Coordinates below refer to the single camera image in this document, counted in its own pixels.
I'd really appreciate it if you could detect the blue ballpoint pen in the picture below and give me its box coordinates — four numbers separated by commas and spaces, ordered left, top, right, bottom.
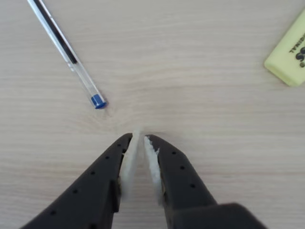
26, 0, 107, 110

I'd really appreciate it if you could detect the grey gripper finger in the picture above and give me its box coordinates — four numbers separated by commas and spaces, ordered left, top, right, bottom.
20, 128, 144, 229
143, 134, 219, 213

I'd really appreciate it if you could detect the yellow highlighter with black cap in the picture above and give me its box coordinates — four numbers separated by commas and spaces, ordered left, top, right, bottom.
264, 9, 305, 87

